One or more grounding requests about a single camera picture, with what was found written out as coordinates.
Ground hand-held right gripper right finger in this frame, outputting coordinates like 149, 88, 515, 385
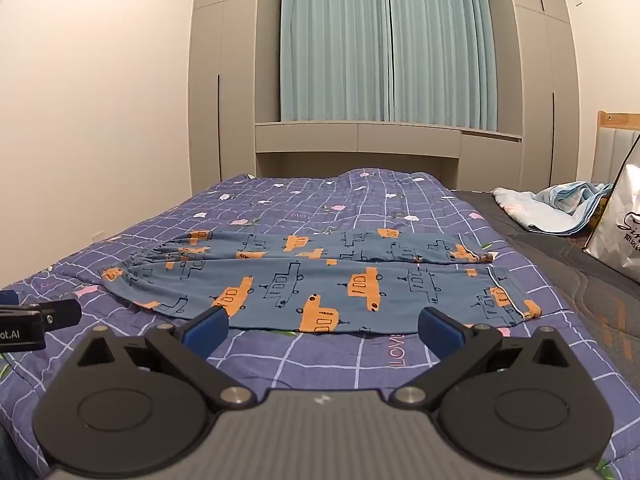
389, 306, 577, 409

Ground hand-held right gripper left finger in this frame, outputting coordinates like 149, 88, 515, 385
65, 306, 258, 409

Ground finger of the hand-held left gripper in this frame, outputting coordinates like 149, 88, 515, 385
41, 299, 83, 332

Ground blue pants with orange print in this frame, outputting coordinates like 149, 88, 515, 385
100, 227, 542, 337

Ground dark grey quilted mattress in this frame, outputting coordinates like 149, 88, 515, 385
449, 189, 640, 378

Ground purple checked floral blanket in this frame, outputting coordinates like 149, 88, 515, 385
0, 167, 632, 480

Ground light blue crumpled cloth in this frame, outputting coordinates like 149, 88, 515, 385
491, 180, 616, 237

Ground beige wooden headboard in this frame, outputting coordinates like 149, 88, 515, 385
253, 120, 524, 192

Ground beige wardrobe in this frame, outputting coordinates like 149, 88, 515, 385
187, 0, 259, 197
500, 0, 582, 194

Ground wooden padded headboard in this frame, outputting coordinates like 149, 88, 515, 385
596, 110, 640, 185

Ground teal curtain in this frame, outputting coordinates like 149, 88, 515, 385
279, 0, 391, 123
386, 0, 499, 132

